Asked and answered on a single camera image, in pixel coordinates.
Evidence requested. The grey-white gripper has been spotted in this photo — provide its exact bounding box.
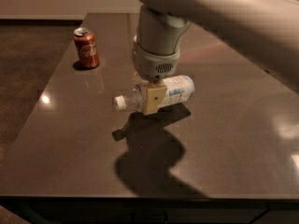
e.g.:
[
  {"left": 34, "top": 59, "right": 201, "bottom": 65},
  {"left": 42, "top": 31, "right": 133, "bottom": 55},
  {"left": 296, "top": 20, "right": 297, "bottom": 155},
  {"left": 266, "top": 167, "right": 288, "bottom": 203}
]
[{"left": 132, "top": 35, "right": 181, "bottom": 116}]

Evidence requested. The clear bottle with blue label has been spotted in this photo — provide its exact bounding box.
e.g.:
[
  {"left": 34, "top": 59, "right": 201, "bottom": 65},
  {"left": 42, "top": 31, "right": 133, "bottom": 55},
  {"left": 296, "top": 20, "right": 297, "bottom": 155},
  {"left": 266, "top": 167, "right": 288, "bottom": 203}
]
[{"left": 113, "top": 75, "right": 195, "bottom": 115}]

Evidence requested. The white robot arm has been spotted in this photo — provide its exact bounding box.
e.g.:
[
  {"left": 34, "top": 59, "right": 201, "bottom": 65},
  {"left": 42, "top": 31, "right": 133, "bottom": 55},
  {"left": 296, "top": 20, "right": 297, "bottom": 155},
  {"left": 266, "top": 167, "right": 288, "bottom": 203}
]
[{"left": 133, "top": 0, "right": 299, "bottom": 114}]

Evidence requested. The red Coca-Cola can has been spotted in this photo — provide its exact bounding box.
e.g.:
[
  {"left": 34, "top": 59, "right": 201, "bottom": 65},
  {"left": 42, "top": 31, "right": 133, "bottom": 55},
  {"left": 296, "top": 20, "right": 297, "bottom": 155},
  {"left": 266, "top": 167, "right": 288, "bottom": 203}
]
[{"left": 73, "top": 27, "right": 100, "bottom": 69}]

